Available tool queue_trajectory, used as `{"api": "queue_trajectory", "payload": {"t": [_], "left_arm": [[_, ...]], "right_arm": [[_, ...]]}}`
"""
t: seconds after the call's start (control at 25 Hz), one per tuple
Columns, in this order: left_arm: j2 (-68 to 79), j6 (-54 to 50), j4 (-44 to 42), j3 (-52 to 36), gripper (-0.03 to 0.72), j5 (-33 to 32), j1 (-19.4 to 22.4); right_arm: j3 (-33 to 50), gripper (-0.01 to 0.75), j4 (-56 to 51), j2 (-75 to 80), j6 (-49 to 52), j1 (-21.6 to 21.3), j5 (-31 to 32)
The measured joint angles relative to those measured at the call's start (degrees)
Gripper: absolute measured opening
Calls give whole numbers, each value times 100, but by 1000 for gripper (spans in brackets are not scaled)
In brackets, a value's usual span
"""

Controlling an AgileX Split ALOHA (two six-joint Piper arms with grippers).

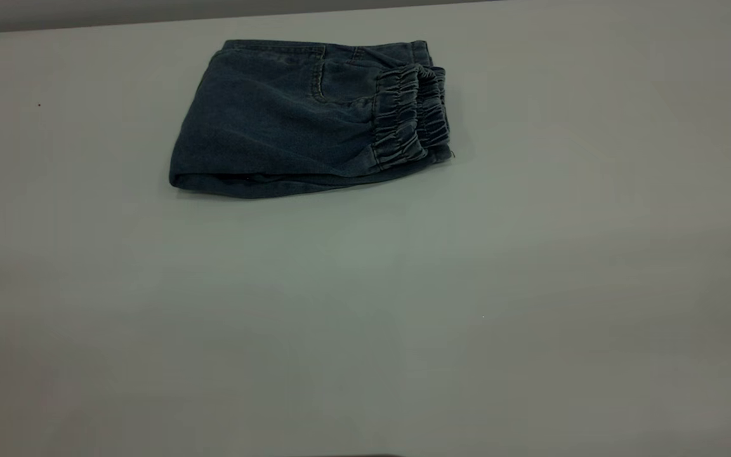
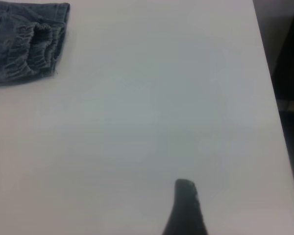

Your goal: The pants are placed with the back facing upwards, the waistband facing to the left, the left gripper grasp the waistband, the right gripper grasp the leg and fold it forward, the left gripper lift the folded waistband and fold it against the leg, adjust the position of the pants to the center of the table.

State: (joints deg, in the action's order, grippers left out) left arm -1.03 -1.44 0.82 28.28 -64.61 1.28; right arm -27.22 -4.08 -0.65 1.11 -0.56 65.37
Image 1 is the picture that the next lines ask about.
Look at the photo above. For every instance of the blue denim shorts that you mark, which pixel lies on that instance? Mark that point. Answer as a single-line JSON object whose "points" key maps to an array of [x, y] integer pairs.
{"points": [[289, 120]]}

